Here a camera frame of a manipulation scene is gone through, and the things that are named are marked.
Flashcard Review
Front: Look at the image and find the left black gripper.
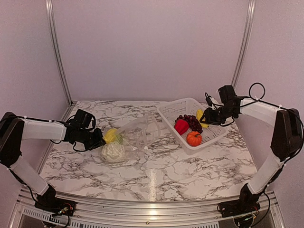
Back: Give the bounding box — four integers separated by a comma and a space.
78, 127, 105, 151

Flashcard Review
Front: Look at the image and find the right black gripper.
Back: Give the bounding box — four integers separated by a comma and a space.
199, 104, 237, 125

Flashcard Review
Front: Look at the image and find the fake purple grapes bunch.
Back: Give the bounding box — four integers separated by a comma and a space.
175, 114, 203, 133

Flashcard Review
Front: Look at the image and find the fake orange tomato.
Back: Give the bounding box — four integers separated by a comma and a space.
186, 131, 202, 147

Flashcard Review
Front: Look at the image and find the fake red pepper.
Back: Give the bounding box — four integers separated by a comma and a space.
174, 119, 189, 135

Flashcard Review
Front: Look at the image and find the fake white cauliflower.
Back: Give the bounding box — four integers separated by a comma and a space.
100, 142, 126, 163

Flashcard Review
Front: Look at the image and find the clear zip top bag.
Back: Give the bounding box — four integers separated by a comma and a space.
102, 114, 162, 162

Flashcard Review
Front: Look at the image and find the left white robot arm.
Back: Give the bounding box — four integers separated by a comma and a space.
0, 109, 106, 213

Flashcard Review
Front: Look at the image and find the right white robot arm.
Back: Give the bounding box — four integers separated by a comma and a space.
201, 95, 304, 217

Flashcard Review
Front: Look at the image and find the white plastic basket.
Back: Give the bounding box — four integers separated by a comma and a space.
157, 98, 231, 155

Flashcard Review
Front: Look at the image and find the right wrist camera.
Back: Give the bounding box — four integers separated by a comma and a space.
205, 92, 222, 110

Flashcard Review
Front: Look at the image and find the front aluminium frame rail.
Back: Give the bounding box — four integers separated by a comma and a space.
7, 187, 285, 228

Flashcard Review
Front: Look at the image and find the right aluminium frame post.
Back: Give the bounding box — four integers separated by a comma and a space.
231, 0, 256, 88

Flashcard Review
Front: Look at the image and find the aluminium frame post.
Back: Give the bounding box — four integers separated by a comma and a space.
231, 0, 256, 88
46, 0, 73, 106

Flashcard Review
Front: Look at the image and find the left aluminium frame post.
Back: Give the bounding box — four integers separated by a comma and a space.
46, 0, 73, 106

